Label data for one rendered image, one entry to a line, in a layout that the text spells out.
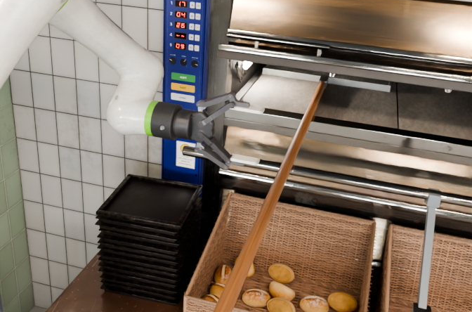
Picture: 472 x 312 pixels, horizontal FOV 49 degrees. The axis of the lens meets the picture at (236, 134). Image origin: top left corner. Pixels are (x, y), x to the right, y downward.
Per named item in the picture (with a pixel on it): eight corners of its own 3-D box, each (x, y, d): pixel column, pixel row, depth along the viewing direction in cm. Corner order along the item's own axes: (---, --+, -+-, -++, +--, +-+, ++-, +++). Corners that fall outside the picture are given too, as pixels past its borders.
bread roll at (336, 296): (356, 315, 174) (355, 315, 179) (359, 295, 176) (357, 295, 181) (326, 309, 176) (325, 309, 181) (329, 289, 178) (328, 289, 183)
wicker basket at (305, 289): (223, 249, 208) (227, 189, 197) (366, 282, 195) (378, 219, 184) (178, 334, 165) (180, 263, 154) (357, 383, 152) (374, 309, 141)
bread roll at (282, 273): (289, 287, 186) (293, 286, 191) (295, 269, 187) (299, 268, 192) (264, 277, 190) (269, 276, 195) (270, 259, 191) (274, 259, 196)
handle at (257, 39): (225, 50, 167) (226, 50, 169) (326, 63, 160) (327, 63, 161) (227, 31, 166) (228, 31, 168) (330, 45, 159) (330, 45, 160)
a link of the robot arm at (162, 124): (148, 143, 129) (148, 109, 126) (167, 127, 140) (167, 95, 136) (171, 147, 128) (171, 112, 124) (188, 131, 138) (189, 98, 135)
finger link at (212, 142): (200, 131, 128) (197, 133, 129) (230, 164, 129) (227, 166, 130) (205, 125, 131) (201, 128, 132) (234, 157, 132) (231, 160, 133)
